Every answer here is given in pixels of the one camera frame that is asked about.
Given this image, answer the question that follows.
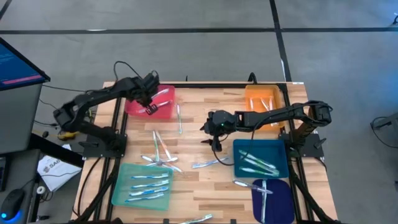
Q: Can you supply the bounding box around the navy blue plastic bin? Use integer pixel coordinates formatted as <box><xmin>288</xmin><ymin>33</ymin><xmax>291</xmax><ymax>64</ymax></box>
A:
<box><xmin>251</xmin><ymin>178</ymin><xmax>295</xmax><ymax>224</ymax></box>

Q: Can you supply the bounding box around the blue white toothbrush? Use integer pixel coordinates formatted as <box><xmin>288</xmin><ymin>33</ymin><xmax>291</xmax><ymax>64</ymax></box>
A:
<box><xmin>124</xmin><ymin>192</ymin><xmax>165</xmax><ymax>203</ymax></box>
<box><xmin>130</xmin><ymin>173</ymin><xmax>170</xmax><ymax>180</ymax></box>
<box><xmin>131</xmin><ymin>179</ymin><xmax>170</xmax><ymax>189</ymax></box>
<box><xmin>129</xmin><ymin>185</ymin><xmax>169</xmax><ymax>197</ymax></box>
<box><xmin>192</xmin><ymin>157</ymin><xmax>229</xmax><ymax>169</ymax></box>
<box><xmin>155</xmin><ymin>161</ymin><xmax>183</xmax><ymax>174</ymax></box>

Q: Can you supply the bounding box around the purple white toothbrush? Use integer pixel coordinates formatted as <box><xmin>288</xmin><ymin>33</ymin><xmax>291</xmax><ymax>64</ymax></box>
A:
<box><xmin>233</xmin><ymin>179</ymin><xmax>274</xmax><ymax>194</ymax></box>
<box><xmin>261</xmin><ymin>179</ymin><xmax>267</xmax><ymax>224</ymax></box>

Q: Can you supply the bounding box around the blue screen monitor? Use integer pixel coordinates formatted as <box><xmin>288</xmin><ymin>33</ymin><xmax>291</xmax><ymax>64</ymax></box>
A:
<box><xmin>0</xmin><ymin>37</ymin><xmax>51</xmax><ymax>91</ymax></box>

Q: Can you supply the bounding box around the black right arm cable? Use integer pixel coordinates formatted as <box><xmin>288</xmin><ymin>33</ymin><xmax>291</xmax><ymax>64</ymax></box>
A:
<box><xmin>213</xmin><ymin>114</ymin><xmax>265</xmax><ymax>167</ymax></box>

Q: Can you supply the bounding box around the mint green plastic bin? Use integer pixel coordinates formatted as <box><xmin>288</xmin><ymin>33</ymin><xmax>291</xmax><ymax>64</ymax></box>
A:
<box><xmin>111</xmin><ymin>162</ymin><xmax>174</xmax><ymax>212</ymax></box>

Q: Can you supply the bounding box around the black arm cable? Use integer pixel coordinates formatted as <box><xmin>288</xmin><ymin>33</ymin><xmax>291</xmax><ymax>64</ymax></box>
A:
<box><xmin>113</xmin><ymin>60</ymin><xmax>159</xmax><ymax>82</ymax></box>
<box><xmin>213</xmin><ymin>114</ymin><xmax>265</xmax><ymax>167</ymax></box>

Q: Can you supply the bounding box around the black floor cable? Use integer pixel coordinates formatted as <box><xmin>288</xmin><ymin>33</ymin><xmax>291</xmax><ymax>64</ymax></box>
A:
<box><xmin>369</xmin><ymin>116</ymin><xmax>398</xmax><ymax>156</ymax></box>

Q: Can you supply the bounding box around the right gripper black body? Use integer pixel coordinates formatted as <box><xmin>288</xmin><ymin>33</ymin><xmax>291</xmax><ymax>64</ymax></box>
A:
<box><xmin>200</xmin><ymin>110</ymin><xmax>238</xmax><ymax>137</ymax></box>

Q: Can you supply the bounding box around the white paper sheet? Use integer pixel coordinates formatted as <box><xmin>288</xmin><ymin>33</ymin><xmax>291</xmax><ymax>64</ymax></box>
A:
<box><xmin>37</xmin><ymin>143</ymin><xmax>82</xmax><ymax>192</ymax></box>

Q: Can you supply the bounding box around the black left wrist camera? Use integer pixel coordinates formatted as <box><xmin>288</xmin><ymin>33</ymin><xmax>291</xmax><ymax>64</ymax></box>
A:
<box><xmin>146</xmin><ymin>70</ymin><xmax>160</xmax><ymax>86</ymax></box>

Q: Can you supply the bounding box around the pink plastic bin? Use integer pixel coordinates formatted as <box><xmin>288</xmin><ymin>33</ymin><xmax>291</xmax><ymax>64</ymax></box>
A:
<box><xmin>124</xmin><ymin>83</ymin><xmax>176</xmax><ymax>120</ymax></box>

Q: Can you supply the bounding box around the orange plastic bin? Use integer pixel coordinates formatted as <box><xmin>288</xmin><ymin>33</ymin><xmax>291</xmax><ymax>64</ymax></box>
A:
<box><xmin>244</xmin><ymin>84</ymin><xmax>282</xmax><ymax>131</ymax></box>

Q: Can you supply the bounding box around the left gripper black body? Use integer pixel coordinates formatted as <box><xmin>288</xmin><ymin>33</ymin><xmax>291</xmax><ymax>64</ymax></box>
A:
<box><xmin>130</xmin><ymin>79</ymin><xmax>156</xmax><ymax>106</ymax></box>

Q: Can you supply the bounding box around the pink white toothbrush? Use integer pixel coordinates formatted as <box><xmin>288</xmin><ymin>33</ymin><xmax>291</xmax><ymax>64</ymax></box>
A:
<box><xmin>138</xmin><ymin>99</ymin><xmax>173</xmax><ymax>114</ymax></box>

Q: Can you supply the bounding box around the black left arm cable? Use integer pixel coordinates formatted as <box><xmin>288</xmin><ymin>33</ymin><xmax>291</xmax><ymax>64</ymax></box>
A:
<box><xmin>113</xmin><ymin>60</ymin><xmax>159</xmax><ymax>82</ymax></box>

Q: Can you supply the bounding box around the black computer mouse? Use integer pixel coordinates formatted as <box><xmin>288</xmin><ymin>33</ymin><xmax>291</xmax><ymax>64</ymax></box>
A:
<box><xmin>0</xmin><ymin>188</ymin><xmax>25</xmax><ymax>222</ymax></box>

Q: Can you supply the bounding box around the yellow cable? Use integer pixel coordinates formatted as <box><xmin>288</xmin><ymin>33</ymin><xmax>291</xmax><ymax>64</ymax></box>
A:
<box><xmin>57</xmin><ymin>105</ymin><xmax>94</xmax><ymax>141</ymax></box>

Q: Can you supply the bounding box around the black support beam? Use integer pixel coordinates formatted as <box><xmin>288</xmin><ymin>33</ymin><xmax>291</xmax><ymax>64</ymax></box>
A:
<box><xmin>28</xmin><ymin>133</ymin><xmax>85</xmax><ymax>169</ymax></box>

